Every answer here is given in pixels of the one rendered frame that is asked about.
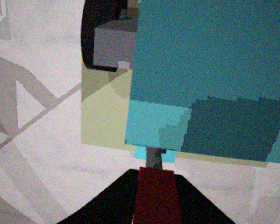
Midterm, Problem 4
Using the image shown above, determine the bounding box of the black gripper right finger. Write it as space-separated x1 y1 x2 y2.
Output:
175 175 234 224

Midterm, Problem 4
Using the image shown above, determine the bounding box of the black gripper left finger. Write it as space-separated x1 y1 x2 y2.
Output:
58 169 139 224

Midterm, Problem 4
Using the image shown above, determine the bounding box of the red-headed metal pin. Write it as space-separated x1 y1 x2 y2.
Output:
132 147 183 224

